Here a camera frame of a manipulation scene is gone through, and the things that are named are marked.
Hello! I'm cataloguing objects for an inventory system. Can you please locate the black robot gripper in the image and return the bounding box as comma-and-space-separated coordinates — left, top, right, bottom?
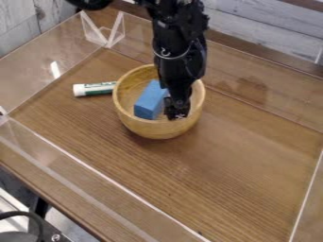
154, 39, 207, 120

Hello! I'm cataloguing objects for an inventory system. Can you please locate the blue rectangular block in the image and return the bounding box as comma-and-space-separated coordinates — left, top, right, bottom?
134, 79, 169, 120

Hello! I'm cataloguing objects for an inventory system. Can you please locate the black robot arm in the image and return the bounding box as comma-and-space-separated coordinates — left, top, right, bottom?
130, 0, 210, 120

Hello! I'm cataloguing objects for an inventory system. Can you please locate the brown wooden bowl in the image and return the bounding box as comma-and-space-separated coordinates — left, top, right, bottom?
113, 64, 206, 140

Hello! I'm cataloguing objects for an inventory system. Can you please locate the white green marker tube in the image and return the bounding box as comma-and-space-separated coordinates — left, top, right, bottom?
74, 81, 117, 96

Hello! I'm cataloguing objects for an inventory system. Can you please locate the clear acrylic corner bracket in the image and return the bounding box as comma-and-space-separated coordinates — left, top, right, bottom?
81, 11, 126, 49

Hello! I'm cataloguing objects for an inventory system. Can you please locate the black cable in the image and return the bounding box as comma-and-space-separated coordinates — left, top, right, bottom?
0, 212, 46, 242

